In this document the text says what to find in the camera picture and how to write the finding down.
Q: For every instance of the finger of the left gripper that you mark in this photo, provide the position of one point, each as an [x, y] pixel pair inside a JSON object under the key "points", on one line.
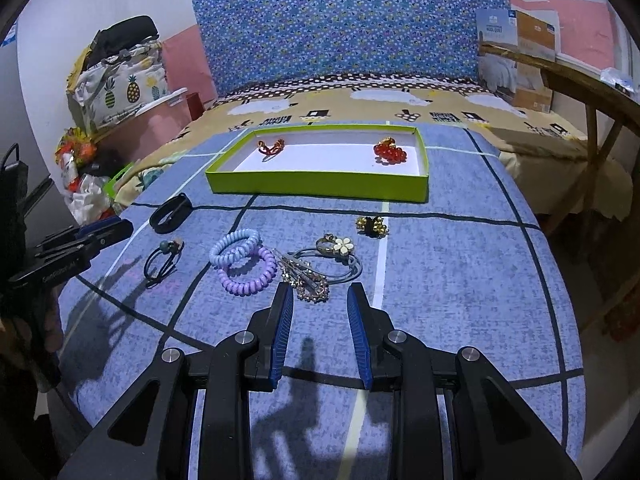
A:
{"points": [[97, 227], [100, 244]]}

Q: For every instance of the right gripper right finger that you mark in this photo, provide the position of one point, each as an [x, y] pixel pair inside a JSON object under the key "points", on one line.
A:
{"points": [[369, 327]]}

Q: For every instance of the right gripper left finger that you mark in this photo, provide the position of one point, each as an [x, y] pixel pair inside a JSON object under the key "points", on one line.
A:
{"points": [[271, 327]]}

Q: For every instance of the black wristband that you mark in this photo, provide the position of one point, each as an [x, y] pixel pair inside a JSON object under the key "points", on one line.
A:
{"points": [[170, 215]]}

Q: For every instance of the black hair tie grey bead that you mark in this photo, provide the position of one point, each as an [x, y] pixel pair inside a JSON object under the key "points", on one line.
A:
{"points": [[162, 261]]}

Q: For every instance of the gold rhinestone hair clip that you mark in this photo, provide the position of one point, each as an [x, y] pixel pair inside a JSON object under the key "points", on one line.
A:
{"points": [[309, 284]]}

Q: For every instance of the red beaded hair accessory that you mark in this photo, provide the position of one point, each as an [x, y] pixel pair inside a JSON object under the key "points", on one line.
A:
{"points": [[389, 152]]}

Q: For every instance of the operator left hand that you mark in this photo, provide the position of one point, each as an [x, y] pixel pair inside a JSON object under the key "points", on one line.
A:
{"points": [[31, 334]]}

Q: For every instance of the pink storage bin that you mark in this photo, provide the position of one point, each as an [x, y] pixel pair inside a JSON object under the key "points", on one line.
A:
{"points": [[152, 126]]}

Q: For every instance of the gold bead black scrunchie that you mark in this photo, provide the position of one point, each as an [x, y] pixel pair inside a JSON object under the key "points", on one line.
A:
{"points": [[373, 227]]}

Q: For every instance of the blue grey checked blanket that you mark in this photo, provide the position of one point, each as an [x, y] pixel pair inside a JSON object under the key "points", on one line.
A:
{"points": [[468, 267]]}

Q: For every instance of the pineapple print storage bag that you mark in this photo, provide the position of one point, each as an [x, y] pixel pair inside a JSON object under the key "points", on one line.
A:
{"points": [[103, 93]]}

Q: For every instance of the green shallow cardboard box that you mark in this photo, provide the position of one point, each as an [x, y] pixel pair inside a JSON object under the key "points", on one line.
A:
{"points": [[323, 161]]}

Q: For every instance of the black bag on top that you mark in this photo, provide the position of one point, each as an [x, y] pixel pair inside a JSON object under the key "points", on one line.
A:
{"points": [[121, 36]]}

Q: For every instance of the yellow cartoon bed sheet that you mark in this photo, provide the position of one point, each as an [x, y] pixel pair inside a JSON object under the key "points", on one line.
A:
{"points": [[407, 100]]}

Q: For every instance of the blue patterned headboard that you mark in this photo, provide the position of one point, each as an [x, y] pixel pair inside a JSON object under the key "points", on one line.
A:
{"points": [[250, 42]]}

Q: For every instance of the dark wooden table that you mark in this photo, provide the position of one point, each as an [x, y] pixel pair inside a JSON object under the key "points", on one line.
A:
{"points": [[608, 112]]}

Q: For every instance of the green handled bag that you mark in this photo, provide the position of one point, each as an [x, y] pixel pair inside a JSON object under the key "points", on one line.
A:
{"points": [[111, 186]]}

